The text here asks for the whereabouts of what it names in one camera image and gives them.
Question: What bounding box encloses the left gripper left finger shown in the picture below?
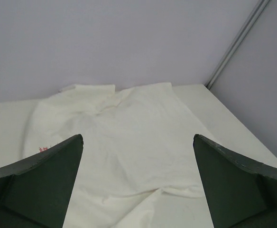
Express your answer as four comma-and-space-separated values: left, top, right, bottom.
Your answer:
0, 134, 83, 228

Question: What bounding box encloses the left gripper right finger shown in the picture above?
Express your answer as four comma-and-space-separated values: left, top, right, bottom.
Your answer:
193, 134, 277, 228

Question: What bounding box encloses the white red-print t-shirt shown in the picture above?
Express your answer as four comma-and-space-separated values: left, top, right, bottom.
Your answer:
23, 83, 210, 228

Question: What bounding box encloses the right aluminium frame post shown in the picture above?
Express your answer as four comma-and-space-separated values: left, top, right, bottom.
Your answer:
205, 0, 271, 90

